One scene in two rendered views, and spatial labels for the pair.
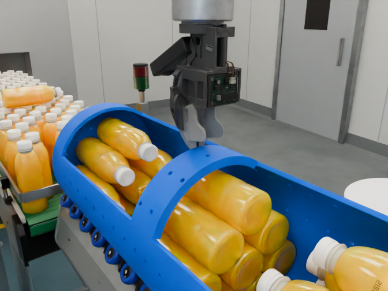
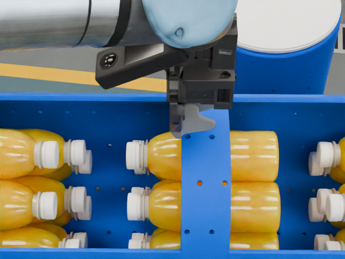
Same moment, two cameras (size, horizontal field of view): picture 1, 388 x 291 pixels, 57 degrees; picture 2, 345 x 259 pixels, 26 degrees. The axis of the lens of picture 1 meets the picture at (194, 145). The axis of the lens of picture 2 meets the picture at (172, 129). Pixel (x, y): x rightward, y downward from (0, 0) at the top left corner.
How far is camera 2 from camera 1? 0.78 m
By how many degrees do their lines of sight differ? 51
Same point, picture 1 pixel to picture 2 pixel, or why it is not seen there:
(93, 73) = not seen: outside the picture
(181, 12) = not seen: hidden behind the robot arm
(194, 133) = (194, 126)
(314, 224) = (279, 113)
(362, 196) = not seen: hidden behind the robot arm
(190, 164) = (211, 160)
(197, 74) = (219, 83)
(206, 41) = (221, 46)
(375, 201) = (244, 17)
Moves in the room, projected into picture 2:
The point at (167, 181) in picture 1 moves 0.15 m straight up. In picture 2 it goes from (206, 193) to (211, 120)
